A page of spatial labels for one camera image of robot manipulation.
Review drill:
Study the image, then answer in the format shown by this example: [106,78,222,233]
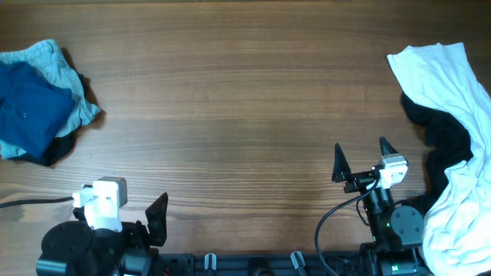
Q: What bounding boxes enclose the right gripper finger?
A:
[379,136,398,156]
[331,143,351,182]

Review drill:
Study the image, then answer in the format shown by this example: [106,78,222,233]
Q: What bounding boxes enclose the blue t-shirt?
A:
[1,62,75,158]

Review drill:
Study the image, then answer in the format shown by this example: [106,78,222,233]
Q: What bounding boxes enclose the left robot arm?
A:
[35,193,168,276]

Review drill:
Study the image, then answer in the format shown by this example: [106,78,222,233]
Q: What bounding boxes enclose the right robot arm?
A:
[332,137,423,275]

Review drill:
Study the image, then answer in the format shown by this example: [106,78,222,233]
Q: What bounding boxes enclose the black garment at right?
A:
[400,94,473,214]

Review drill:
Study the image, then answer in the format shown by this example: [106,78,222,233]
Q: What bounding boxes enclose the white garment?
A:
[387,43,490,275]

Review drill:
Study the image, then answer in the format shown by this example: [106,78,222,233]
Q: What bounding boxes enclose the black garment under denim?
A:
[9,72,91,167]

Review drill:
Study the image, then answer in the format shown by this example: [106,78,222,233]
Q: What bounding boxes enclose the light blue denim shorts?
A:
[1,39,101,159]

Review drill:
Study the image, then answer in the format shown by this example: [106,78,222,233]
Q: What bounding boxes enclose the right black cable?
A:
[313,170,381,276]

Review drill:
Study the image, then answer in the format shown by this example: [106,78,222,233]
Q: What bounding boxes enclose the black cable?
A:
[0,195,74,210]
[313,170,381,276]

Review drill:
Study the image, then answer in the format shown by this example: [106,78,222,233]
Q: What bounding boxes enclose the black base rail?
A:
[149,251,378,276]

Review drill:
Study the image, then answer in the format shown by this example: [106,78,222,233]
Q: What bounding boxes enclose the left black cable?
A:
[0,195,74,210]

